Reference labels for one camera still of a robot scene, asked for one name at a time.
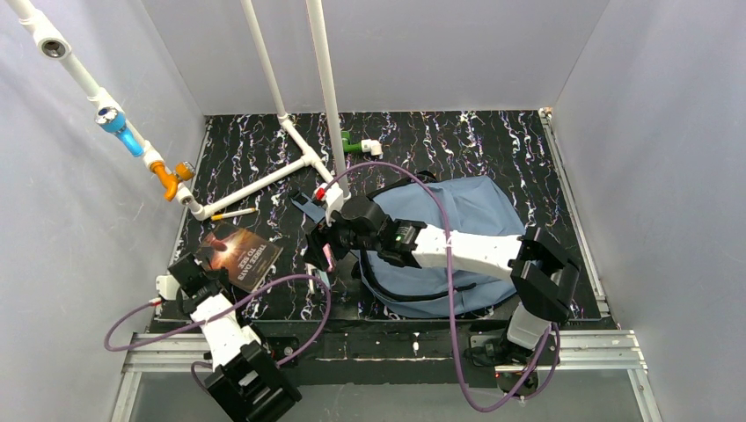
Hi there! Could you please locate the dark brown book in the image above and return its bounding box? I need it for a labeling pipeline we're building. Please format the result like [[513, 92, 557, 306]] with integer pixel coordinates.
[[195, 222, 283, 293]]

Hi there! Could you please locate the blue student backpack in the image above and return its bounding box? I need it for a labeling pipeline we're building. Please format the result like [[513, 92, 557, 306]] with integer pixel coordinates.
[[289, 170, 549, 320]]

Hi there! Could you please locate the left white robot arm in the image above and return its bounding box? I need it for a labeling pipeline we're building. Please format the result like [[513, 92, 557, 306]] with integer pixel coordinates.
[[168, 253, 302, 422]]

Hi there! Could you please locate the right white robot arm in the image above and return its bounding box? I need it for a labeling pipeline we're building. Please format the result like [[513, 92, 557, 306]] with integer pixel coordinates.
[[304, 187, 581, 349]]

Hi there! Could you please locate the pink stapler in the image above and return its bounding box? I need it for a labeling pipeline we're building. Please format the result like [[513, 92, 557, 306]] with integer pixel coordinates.
[[322, 244, 336, 273]]

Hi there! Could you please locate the teal white stapler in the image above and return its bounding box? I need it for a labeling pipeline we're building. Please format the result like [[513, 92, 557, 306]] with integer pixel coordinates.
[[305, 264, 331, 295]]

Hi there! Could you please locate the green plastic tap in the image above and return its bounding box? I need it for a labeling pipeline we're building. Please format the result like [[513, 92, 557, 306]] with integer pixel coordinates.
[[341, 131, 363, 154]]

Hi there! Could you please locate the orange plastic tap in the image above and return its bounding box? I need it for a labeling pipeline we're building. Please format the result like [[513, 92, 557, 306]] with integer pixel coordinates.
[[149, 161, 194, 201]]

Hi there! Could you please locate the thin white rear pipe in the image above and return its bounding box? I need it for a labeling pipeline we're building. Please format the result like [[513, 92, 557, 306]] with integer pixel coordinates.
[[240, 0, 289, 123]]

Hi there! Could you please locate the blue plastic tap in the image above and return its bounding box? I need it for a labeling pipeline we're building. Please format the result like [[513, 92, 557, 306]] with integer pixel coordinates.
[[95, 106, 144, 157]]

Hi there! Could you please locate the white vertical pvc pipe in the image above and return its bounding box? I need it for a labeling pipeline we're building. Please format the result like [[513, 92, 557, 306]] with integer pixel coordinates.
[[305, 0, 350, 198]]

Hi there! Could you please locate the white slanted pvc pipe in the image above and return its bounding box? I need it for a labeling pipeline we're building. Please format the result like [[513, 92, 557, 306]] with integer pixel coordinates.
[[7, 1, 337, 221]]

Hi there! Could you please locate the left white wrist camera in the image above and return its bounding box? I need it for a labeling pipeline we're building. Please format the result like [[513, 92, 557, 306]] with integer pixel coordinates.
[[155, 274, 180, 301]]

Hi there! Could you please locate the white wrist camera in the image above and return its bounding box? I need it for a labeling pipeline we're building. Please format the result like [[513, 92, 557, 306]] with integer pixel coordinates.
[[155, 274, 180, 301], [314, 183, 345, 226]]

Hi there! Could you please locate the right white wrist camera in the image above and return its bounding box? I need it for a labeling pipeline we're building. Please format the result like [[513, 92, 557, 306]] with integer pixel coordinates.
[[314, 183, 345, 226]]

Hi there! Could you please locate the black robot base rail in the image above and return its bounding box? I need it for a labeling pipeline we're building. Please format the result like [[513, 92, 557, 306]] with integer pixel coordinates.
[[256, 316, 560, 390]]

